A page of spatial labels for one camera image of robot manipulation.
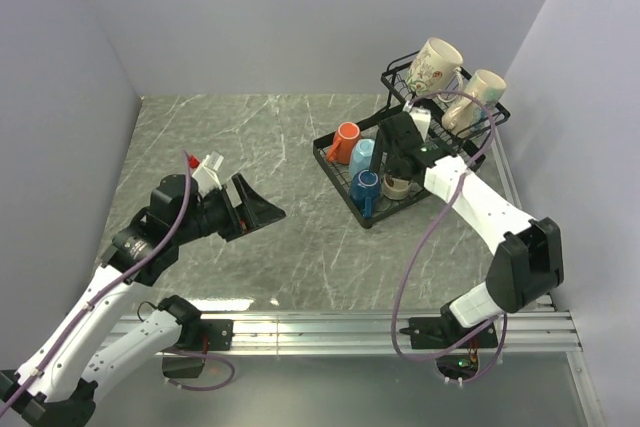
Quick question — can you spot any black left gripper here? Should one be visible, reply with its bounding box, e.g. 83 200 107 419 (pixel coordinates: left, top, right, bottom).
174 172 286 244

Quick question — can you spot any stainless steel cup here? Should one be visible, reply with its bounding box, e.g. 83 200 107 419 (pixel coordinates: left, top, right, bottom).
381 175 411 201

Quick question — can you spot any light blue mug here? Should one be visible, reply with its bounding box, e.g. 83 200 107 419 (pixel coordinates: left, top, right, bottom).
348 138 375 179

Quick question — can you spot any dark blue handled mug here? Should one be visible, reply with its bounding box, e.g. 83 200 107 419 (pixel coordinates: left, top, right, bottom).
349 169 381 219

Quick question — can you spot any orange mug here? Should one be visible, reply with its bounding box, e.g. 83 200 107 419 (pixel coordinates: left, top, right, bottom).
326 122 361 165

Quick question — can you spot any beige floral mug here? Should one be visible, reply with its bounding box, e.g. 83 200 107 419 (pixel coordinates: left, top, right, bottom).
440 69 507 134

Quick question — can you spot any green inside floral mug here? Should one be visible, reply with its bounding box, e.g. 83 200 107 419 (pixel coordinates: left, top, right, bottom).
405 37 464 96

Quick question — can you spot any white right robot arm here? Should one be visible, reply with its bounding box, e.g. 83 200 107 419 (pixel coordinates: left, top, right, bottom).
376 112 564 347

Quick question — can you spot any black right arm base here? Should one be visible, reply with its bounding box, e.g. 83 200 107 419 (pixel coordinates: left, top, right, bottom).
399 317 498 350

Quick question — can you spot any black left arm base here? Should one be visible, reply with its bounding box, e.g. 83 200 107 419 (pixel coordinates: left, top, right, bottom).
183 318 234 352

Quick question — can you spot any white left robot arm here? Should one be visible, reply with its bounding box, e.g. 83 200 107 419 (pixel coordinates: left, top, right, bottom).
1 174 286 426

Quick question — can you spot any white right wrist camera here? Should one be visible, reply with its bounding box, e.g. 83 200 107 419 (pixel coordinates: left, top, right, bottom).
403 102 432 141

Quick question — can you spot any black wire dish rack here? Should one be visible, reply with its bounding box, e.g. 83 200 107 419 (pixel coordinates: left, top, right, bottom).
313 52 490 229

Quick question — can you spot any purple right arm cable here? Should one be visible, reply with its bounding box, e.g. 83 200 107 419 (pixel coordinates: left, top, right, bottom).
390 92 509 386

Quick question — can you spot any aluminium mounting rail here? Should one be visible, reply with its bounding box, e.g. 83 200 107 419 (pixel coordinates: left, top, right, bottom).
107 291 584 358

